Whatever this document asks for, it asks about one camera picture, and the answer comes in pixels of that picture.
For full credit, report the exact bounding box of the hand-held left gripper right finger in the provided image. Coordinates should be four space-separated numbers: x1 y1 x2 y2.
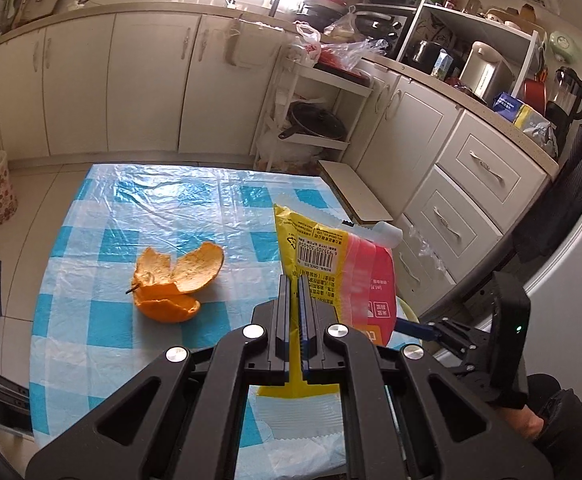
298 273 554 480

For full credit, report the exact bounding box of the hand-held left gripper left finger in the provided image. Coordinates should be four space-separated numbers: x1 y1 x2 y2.
26 274 298 480

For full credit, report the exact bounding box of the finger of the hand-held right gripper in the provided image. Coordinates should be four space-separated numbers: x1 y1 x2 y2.
396 317 474 358

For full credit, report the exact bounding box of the yellow red snack packet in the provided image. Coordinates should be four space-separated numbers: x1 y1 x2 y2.
256 194 404 402

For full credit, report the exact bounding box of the person's right forearm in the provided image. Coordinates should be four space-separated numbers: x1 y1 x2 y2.
513 372 582 462

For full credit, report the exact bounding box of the grey refrigerator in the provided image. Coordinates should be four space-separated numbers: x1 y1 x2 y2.
518 160 582 413

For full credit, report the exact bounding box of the orange peel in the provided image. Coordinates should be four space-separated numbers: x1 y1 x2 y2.
131 241 226 322

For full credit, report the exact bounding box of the flat cardboard board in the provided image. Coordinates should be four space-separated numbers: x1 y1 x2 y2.
318 159 394 227

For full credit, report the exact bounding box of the dark quilted cloth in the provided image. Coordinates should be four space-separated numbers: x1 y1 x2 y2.
510 119 582 263

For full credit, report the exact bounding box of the white cabinet with drawers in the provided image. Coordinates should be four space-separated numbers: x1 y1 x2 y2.
356 60 560 313

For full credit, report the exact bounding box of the black frying pan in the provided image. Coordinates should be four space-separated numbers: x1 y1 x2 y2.
278 101 348 142

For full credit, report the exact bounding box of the blue checkered tablecloth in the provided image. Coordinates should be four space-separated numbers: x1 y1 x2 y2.
28 162 422 480

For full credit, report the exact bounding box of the white slim storage rack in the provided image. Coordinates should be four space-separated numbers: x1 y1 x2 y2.
250 42 374 172

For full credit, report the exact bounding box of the silver foil bag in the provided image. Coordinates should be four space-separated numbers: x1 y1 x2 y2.
520 119 558 157

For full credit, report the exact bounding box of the blue box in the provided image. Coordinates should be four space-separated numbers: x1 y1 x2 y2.
493 92 528 122

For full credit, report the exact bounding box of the red pot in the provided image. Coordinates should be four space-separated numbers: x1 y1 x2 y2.
523 79 548 112

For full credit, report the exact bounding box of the green blue carton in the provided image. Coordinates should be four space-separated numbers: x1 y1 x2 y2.
430 52 452 79

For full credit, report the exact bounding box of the white electric kettle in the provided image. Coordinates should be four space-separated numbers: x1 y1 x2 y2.
459 41 516 107

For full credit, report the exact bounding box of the white cabinet with doors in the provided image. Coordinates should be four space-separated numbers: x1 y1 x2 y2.
0 7 292 160

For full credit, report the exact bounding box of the red white plastic bag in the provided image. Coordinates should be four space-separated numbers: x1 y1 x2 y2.
295 22 322 66

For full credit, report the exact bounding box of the clear plastic food bag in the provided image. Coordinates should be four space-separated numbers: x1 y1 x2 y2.
321 6 390 69

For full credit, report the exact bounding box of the black pot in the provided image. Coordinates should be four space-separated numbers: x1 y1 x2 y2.
413 40 444 74

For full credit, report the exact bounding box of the black toaster oven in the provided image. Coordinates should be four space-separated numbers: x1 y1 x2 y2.
353 2 416 59

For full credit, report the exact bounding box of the white countertop shelf unit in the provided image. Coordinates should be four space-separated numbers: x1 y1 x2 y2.
396 0 548 112

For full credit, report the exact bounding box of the pale green appliance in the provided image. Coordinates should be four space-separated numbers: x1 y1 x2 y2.
548 30 580 62

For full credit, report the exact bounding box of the grey tray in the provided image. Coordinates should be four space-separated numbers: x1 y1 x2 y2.
17 0 72 24

